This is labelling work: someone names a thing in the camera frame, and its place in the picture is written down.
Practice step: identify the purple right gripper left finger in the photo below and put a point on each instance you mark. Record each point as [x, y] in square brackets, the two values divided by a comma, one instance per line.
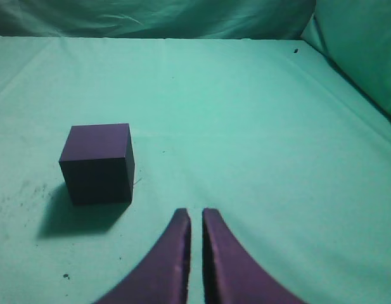
[162, 275]

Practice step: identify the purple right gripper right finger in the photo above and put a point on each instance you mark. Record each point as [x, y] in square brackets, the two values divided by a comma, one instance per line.
[230, 274]

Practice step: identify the purple cube block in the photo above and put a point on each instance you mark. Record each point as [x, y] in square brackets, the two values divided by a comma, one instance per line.
[97, 163]

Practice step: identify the green table cloth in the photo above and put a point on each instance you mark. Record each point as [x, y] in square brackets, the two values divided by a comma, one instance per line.
[276, 113]

